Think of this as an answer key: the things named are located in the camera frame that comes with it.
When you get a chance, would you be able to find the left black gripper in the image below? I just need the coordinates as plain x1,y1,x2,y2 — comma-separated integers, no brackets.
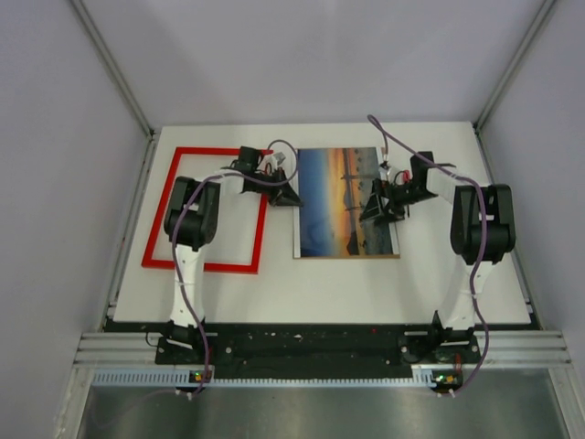
250,166,303,206

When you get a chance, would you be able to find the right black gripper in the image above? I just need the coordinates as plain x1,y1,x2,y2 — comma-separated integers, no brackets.
360,178,439,226

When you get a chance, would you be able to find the red picture frame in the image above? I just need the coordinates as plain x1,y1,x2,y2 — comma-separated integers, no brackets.
142,146,268,274

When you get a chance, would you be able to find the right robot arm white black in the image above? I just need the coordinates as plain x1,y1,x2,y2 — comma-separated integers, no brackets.
359,152,516,362

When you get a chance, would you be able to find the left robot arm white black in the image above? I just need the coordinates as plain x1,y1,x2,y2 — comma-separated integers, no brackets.
164,144,303,363

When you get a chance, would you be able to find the sunset photo print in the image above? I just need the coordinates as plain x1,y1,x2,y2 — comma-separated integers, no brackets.
298,146,397,258

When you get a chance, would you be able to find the brown fibreboard backing board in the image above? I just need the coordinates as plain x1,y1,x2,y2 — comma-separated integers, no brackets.
292,145,401,261

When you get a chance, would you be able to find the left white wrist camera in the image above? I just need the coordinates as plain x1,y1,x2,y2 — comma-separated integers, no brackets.
261,151,286,174

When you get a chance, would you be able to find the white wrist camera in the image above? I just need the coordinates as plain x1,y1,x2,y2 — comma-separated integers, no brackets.
378,161,393,180
261,151,286,174

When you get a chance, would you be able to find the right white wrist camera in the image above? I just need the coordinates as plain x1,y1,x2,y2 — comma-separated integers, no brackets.
378,161,393,180

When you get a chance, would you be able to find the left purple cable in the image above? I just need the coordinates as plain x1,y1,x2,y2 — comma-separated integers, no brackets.
169,139,301,398

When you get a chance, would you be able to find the right corner aluminium post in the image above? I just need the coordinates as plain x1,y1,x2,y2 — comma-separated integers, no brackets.
473,0,561,132

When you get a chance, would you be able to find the corner aluminium post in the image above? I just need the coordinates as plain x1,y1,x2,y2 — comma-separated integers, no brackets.
68,0,156,138
473,0,561,132

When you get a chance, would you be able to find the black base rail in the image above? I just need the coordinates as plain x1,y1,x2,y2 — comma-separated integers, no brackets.
102,321,481,379

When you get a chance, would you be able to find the left corner aluminium post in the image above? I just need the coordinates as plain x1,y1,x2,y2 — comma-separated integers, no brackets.
68,0,156,138

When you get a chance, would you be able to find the grey slotted cable duct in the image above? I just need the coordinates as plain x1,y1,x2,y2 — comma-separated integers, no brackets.
91,367,446,390

